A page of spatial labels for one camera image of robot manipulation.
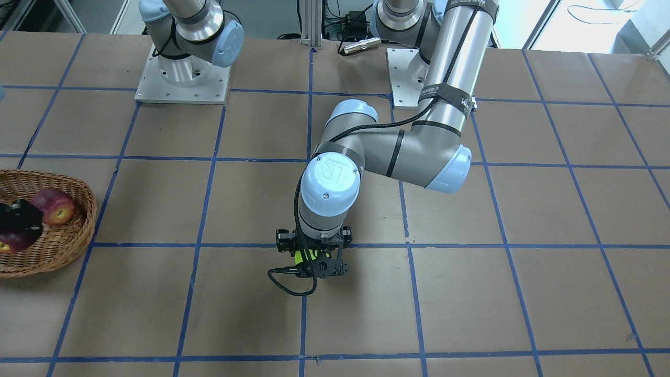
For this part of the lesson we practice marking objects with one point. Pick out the red yellow apple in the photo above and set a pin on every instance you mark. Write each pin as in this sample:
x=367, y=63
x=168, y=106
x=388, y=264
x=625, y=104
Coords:
x=57, y=208

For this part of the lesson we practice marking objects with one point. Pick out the green apple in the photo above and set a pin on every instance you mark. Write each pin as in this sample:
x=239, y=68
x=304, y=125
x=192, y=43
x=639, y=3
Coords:
x=313, y=255

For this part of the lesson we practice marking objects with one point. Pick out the aluminium frame post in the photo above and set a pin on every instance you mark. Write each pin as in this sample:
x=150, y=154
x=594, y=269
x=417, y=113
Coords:
x=311, y=23

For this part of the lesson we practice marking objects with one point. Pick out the dark red apple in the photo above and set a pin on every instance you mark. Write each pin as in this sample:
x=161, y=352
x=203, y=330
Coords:
x=16, y=240

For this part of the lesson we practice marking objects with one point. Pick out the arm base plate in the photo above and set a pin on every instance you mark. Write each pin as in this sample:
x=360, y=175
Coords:
x=407, y=73
x=189, y=80

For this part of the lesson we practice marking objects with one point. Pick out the wicker basket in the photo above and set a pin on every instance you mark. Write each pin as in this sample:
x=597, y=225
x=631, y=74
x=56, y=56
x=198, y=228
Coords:
x=58, y=245

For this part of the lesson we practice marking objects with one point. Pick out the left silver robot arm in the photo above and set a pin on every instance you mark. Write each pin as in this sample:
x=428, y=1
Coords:
x=451, y=37

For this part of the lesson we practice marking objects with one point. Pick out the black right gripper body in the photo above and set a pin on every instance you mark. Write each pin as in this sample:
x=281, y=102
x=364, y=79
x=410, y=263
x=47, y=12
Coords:
x=17, y=215

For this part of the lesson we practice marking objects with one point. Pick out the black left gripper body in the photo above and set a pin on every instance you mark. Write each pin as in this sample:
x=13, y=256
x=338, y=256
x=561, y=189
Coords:
x=285, y=240

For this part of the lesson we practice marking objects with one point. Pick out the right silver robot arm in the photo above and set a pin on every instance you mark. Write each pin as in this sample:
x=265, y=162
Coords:
x=68, y=108

